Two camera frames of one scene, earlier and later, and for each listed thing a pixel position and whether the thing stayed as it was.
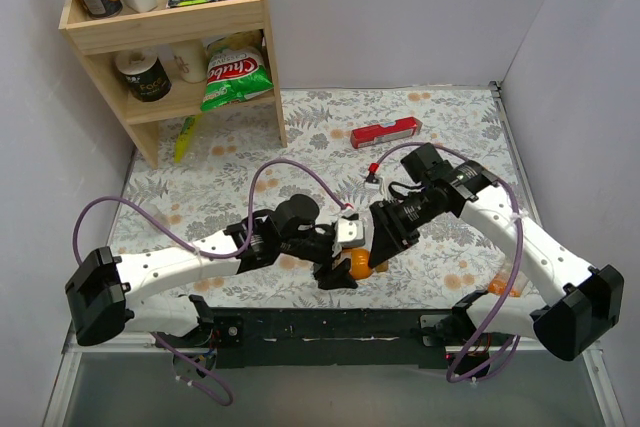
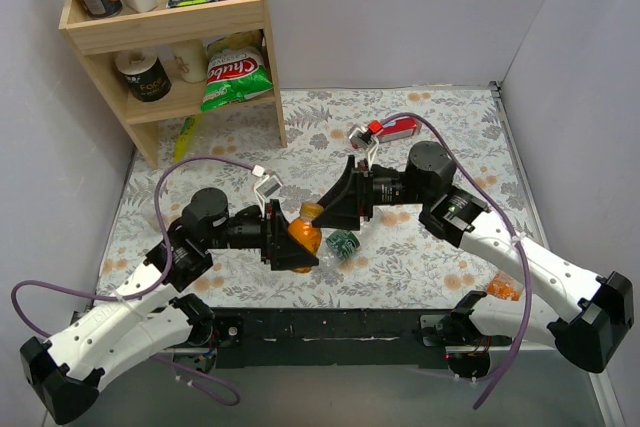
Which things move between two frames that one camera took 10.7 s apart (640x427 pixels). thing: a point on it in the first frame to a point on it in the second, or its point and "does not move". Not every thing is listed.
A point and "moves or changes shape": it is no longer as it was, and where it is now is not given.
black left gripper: (326, 255) to (272, 234)
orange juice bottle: (360, 268) moves or changes shape
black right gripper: (388, 229) to (361, 190)
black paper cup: (145, 73) does not move
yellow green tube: (189, 127) does not move
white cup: (191, 58) does not move
